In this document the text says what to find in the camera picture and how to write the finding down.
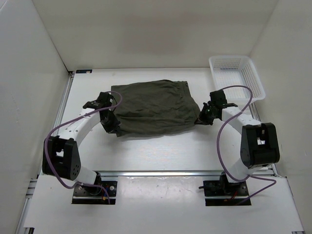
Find white plastic mesh basket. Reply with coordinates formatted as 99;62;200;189
209;55;266;103

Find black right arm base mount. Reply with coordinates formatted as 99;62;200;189
199;175;252;207

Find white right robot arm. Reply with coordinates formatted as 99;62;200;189
195;90;280;195

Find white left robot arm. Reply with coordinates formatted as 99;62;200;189
42;91;122;195

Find small blue corner label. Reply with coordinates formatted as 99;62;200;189
76;69;93;74

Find aluminium frame rail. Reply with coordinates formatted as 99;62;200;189
18;70;278;230

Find olive green shorts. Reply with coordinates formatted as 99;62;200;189
111;79;200;137

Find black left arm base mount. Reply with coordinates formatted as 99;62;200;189
72;173;117;205

